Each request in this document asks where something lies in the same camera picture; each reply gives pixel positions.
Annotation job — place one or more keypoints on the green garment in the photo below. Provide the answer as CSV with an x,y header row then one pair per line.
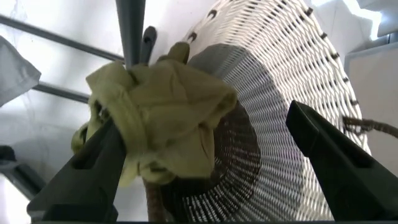
x,y
168,109

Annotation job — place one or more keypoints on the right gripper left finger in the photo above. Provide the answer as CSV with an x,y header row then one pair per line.
x,y
87,180

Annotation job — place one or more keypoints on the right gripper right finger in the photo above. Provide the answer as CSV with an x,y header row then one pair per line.
x,y
351,177

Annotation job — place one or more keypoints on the black clothes rack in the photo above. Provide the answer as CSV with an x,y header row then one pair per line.
x,y
130,31

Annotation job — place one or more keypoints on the white laundry basket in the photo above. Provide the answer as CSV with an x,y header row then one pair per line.
x,y
280,62

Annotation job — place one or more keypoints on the white curtain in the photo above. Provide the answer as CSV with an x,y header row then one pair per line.
x,y
382,18

